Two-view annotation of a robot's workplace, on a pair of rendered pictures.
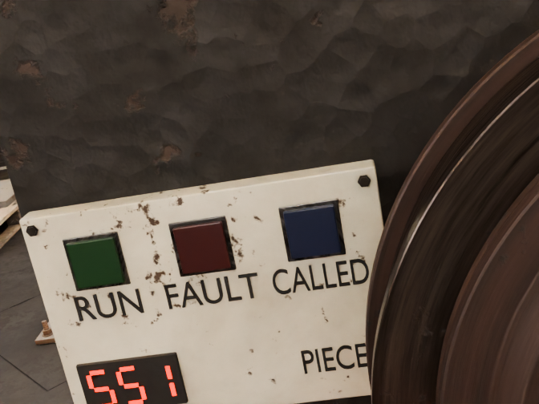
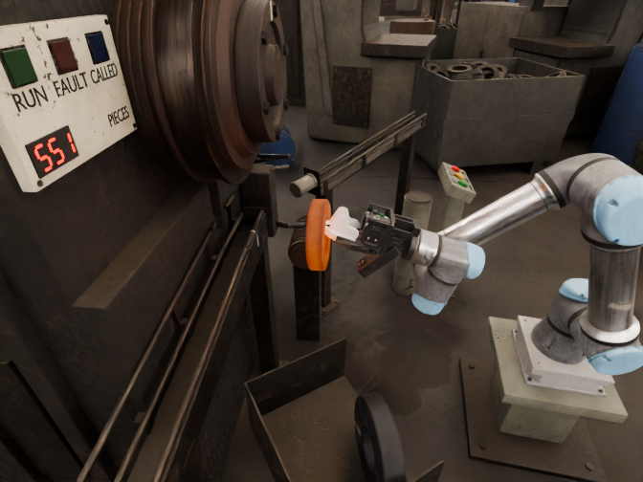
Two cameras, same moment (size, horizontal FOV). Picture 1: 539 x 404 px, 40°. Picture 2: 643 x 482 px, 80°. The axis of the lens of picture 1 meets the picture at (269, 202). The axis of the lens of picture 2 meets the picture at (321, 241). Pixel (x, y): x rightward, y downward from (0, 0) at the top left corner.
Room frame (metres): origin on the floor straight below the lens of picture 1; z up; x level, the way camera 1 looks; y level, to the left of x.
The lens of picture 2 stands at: (0.18, 0.63, 1.28)
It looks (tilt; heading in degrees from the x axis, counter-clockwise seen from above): 34 degrees down; 268
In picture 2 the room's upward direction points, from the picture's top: straight up
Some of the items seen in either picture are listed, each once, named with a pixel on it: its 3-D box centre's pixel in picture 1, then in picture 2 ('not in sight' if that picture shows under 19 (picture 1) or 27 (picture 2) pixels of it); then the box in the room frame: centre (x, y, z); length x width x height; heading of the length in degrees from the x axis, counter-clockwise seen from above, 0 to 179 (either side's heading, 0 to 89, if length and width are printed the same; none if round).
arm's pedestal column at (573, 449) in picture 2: not in sight; (533, 392); (-0.57, -0.14, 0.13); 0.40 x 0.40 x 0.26; 76
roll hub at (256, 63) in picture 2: not in sight; (266, 76); (0.27, -0.26, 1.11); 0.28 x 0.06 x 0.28; 83
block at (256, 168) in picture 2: not in sight; (258, 201); (0.35, -0.51, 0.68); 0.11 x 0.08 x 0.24; 173
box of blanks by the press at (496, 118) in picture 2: not in sight; (478, 114); (-1.22, -2.54, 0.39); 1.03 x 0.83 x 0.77; 8
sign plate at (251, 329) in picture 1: (217, 302); (70, 94); (0.52, 0.05, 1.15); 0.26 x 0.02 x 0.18; 83
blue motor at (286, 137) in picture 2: not in sight; (273, 141); (0.49, -2.56, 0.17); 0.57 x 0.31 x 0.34; 103
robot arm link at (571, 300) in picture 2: not in sight; (581, 305); (-0.57, -0.13, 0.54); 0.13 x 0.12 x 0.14; 86
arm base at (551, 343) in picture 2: not in sight; (564, 332); (-0.57, -0.14, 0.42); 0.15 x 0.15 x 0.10
